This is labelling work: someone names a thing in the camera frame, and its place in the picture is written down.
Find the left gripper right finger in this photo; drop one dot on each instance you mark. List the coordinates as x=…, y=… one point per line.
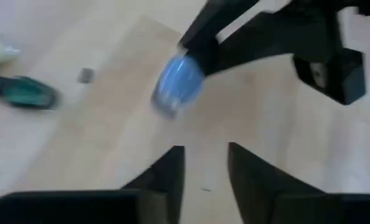
x=281, y=205

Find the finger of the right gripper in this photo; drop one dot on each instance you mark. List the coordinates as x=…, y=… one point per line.
x=216, y=25
x=253, y=40

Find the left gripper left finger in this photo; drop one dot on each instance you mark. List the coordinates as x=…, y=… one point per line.
x=94, y=207

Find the lavender nail polish bottle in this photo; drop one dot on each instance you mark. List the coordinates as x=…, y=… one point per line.
x=178, y=84

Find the dark green glitter nail polish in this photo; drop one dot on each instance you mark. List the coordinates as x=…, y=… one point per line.
x=26, y=93

